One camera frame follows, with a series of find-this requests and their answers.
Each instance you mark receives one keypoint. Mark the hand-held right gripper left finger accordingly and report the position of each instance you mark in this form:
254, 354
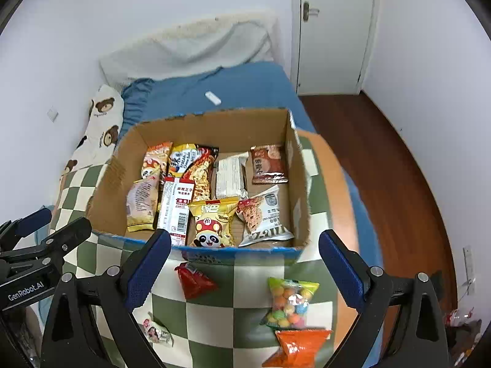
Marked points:
147, 272

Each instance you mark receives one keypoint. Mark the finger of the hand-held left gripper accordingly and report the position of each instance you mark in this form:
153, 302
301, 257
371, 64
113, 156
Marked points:
65, 235
32, 220

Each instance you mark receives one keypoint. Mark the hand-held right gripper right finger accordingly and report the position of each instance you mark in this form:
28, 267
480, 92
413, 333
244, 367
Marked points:
345, 272

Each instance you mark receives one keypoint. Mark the small red packet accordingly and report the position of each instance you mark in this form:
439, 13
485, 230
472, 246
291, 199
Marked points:
193, 280

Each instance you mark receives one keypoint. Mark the small cartoon candy packet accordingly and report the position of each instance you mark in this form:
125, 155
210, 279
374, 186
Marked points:
157, 331

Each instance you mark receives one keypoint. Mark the bag of colourful candy balls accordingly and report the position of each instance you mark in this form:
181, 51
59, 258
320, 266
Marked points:
291, 301

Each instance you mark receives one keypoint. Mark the red white long packet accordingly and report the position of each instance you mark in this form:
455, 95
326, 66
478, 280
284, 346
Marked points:
174, 211

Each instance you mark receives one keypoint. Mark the grey packet with yellow edges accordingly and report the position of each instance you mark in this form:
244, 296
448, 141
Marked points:
142, 203

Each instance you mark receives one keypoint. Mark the printed cardboard box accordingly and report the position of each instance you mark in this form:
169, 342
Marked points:
111, 184

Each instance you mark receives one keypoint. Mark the yellow panda snack packet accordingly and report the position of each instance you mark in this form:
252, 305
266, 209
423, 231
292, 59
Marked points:
213, 224

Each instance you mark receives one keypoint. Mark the white snack packet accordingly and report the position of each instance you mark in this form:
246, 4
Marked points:
264, 216

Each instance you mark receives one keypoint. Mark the orange panda snack packet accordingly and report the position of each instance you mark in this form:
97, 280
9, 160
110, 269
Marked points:
155, 161

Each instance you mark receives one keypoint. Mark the yellow instant noodle packet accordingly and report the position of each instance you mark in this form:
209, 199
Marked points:
195, 168

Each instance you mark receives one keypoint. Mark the white wafer packet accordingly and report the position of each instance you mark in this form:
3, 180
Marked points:
230, 176

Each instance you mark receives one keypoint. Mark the brown snack packet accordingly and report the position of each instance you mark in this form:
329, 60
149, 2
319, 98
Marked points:
268, 165

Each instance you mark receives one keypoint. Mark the green white checkered blanket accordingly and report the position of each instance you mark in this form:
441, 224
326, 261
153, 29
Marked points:
214, 322

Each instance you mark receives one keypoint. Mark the bear print pillow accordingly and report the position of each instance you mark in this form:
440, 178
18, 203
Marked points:
101, 122

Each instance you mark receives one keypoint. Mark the clear plastic bag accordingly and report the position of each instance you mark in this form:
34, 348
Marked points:
462, 333

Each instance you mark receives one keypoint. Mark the small white object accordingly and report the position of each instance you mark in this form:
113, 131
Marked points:
213, 97

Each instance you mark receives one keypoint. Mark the white door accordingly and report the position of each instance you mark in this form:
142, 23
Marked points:
333, 30

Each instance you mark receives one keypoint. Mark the cream fluffy blanket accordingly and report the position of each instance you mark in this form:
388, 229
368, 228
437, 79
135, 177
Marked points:
230, 21

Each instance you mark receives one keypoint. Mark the white wall socket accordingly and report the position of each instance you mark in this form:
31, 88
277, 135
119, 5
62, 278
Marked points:
52, 114
468, 268

